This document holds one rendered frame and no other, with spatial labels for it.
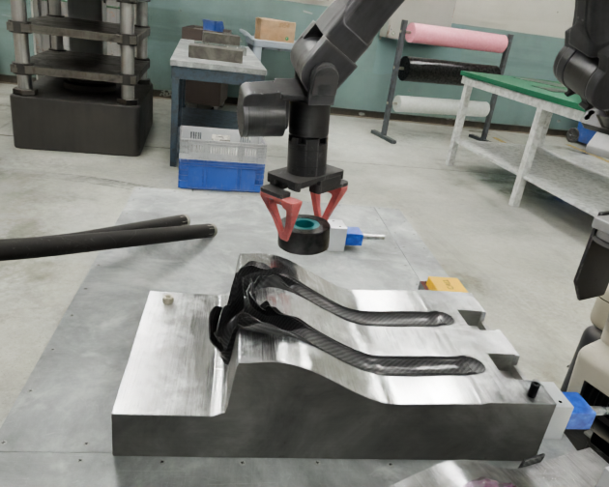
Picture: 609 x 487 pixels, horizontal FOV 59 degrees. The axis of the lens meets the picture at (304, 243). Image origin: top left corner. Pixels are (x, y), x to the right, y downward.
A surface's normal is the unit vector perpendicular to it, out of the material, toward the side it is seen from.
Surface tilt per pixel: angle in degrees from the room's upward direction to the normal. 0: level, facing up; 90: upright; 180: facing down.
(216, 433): 90
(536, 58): 90
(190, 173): 90
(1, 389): 0
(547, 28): 90
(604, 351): 8
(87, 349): 0
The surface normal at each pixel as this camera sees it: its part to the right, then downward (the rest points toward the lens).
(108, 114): 0.17, 0.42
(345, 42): 0.20, 0.63
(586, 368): -0.88, 0.22
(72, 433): 0.12, -0.91
